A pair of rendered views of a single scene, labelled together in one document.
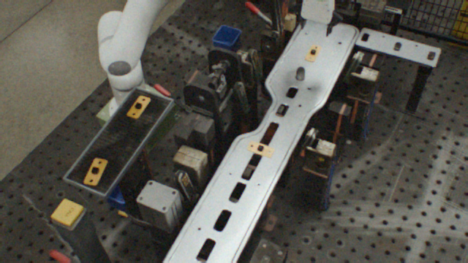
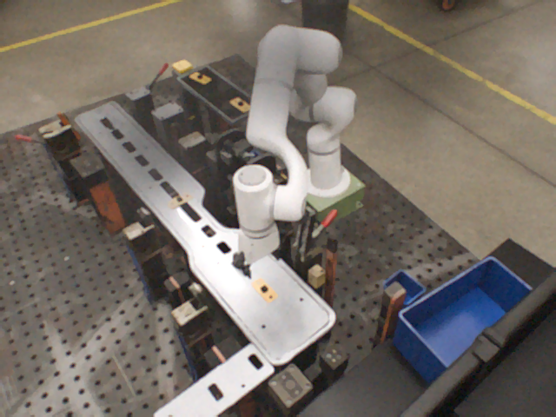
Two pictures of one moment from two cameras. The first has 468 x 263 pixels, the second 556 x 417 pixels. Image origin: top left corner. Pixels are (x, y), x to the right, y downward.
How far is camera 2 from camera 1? 2.02 m
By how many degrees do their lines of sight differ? 66
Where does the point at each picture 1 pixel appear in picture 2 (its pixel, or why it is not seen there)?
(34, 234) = not seen: hidden behind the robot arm
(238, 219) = (134, 168)
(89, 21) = not seen: outside the picture
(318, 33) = (293, 311)
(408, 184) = (113, 385)
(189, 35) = (441, 273)
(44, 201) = not seen: hidden behind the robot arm
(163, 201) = (160, 112)
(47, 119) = (467, 234)
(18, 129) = (460, 212)
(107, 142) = (221, 86)
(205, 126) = (212, 155)
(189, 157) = (190, 139)
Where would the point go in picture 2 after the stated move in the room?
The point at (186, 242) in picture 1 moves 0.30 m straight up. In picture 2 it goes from (142, 139) to (121, 68)
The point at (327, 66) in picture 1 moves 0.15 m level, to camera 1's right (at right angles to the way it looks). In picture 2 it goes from (236, 294) to (210, 340)
